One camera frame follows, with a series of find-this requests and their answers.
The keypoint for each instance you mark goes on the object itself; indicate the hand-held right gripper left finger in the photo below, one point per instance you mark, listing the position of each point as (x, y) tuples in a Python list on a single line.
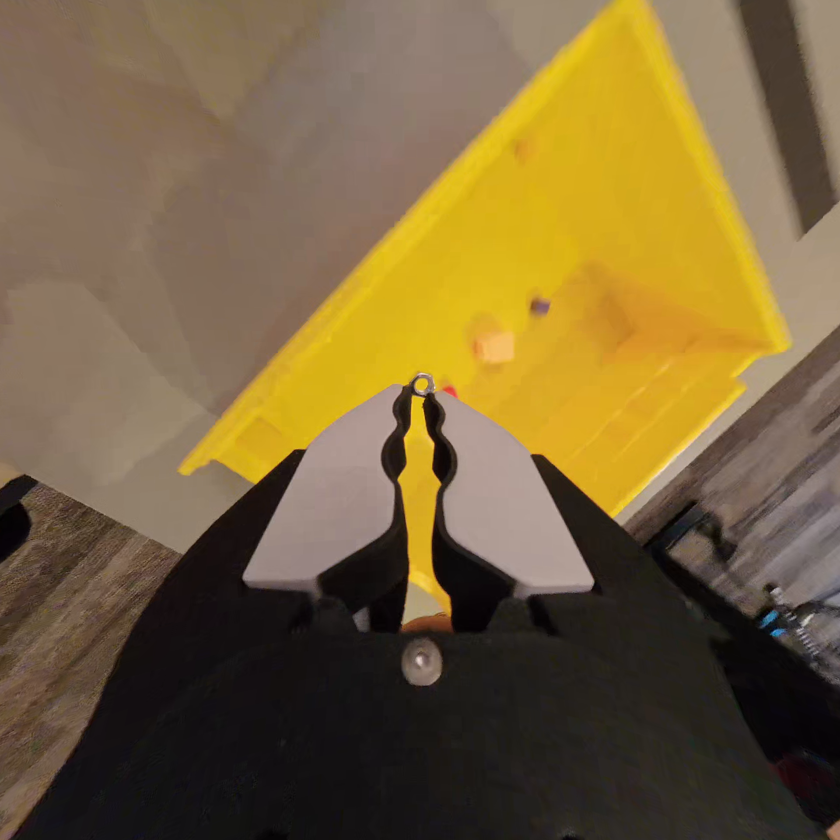
[(328, 505)]

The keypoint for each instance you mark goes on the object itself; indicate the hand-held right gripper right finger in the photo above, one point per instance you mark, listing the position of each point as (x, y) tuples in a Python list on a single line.
[(505, 512)]

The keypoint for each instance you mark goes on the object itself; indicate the small metal nut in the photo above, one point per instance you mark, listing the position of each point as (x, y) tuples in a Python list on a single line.
[(422, 383)]

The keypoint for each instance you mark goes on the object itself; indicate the yellow plastic bin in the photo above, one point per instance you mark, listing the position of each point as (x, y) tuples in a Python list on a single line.
[(590, 216)]

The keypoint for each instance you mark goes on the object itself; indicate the small orange block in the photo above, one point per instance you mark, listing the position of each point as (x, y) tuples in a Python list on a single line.
[(495, 346)]

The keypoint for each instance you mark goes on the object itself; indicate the small purple piece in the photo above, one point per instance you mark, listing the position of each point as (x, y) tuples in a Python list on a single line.
[(539, 306)]

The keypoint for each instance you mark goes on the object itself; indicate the black object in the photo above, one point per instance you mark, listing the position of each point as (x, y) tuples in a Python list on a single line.
[(10, 518)]

